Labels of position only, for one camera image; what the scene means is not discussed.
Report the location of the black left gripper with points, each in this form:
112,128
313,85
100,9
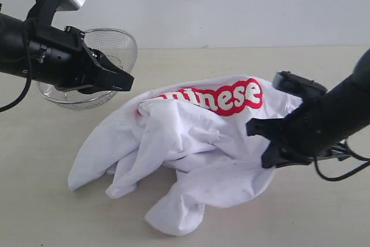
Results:
62,59

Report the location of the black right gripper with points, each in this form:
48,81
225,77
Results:
298,139

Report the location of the white t-shirt red Chinese logo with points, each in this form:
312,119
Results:
196,128

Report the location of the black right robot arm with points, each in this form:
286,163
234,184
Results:
324,118

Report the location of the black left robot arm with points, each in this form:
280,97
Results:
15,58

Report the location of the metal wire mesh basket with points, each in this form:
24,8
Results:
120,48

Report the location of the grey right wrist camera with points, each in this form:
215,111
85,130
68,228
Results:
298,86

